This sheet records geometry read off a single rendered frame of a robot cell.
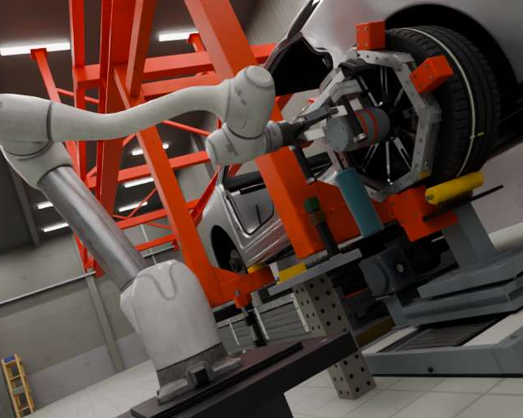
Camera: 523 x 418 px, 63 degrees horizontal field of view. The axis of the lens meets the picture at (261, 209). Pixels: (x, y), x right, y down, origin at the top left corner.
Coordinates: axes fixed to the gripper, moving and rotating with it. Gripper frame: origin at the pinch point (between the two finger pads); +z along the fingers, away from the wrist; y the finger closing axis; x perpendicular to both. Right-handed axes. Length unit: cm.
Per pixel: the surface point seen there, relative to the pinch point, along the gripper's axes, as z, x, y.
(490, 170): 466, -3, -292
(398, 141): 39.0, -7.2, -15.8
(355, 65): 16.6, 15.7, 3.5
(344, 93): 8.2, 7.5, 2.4
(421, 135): 28.5, -13.1, 3.3
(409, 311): 30, -68, -43
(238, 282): 49, -19, -259
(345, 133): 14.0, -0.4, -12.1
